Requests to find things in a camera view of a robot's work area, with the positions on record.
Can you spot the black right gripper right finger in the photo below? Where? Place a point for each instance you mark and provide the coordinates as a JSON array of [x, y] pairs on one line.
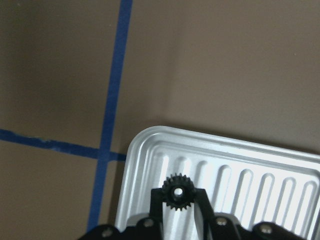
[[203, 210]]

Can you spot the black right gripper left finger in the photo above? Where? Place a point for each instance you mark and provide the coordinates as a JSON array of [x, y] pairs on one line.
[[156, 204]]

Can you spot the ribbed silver metal tray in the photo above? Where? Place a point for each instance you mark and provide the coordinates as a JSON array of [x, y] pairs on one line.
[[251, 181]]

